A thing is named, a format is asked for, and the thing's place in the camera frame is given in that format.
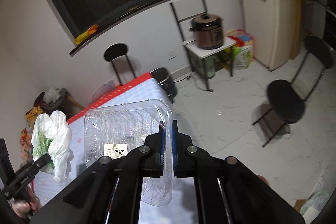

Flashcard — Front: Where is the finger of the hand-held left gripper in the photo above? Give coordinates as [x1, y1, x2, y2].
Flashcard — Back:
[32, 153, 53, 170]

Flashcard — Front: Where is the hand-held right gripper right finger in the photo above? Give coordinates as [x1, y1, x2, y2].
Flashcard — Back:
[171, 120, 306, 224]

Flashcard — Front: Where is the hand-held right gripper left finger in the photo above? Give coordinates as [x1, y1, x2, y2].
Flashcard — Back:
[30, 121, 167, 224]

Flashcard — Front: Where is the white green-print plastic bag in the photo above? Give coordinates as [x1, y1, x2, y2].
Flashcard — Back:
[31, 110, 74, 183]

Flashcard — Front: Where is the clear plastic food container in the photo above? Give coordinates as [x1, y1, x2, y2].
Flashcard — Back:
[84, 99, 174, 207]

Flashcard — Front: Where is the person's left hand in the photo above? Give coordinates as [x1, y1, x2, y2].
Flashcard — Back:
[10, 182, 44, 217]

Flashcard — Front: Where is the yellow brown snack bag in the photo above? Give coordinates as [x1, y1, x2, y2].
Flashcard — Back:
[25, 107, 44, 130]

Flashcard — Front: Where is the black air fryer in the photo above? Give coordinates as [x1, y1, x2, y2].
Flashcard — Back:
[149, 68, 178, 104]

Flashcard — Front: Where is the table with white cloth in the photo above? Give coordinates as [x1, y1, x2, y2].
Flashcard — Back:
[34, 72, 200, 224]

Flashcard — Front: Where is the grey crumpled plastic bag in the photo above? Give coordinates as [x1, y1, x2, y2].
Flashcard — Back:
[43, 87, 63, 104]

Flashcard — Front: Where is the clear crumpled plastic bag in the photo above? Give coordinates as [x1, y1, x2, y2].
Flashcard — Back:
[93, 80, 116, 99]

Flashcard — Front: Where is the pale green kettle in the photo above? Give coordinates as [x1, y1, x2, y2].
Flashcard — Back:
[206, 56, 220, 79]

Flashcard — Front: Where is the black round-back metal chair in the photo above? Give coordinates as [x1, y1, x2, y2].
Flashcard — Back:
[104, 43, 137, 86]
[252, 35, 335, 148]

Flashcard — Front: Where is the green printed bag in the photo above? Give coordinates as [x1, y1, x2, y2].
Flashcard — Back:
[219, 52, 233, 70]

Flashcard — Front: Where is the colourful woven shopping bag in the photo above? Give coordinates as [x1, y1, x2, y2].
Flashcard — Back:
[226, 29, 255, 70]

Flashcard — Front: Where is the brown electric pressure cooker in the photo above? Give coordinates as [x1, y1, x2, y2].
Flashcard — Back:
[189, 14, 225, 51]

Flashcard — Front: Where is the yellow snack packet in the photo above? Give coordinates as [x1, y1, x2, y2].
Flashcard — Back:
[74, 25, 99, 45]

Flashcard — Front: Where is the black window sill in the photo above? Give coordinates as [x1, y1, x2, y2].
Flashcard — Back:
[69, 0, 216, 56]

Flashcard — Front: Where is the crumpled pale plastic bag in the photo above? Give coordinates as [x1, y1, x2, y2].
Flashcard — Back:
[299, 169, 332, 217]

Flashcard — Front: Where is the cream refrigerator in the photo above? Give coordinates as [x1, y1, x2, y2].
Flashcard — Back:
[240, 0, 303, 72]

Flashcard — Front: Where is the grey kitchen counter cabinet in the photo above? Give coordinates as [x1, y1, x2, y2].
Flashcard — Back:
[304, 0, 328, 39]

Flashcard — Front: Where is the black built-in oven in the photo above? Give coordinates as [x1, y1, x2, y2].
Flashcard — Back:
[324, 7, 336, 41]

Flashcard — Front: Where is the black power cable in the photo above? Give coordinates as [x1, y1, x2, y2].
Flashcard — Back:
[173, 76, 214, 92]

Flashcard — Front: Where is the wooden door frame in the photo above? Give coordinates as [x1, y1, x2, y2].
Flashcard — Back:
[289, 0, 308, 60]

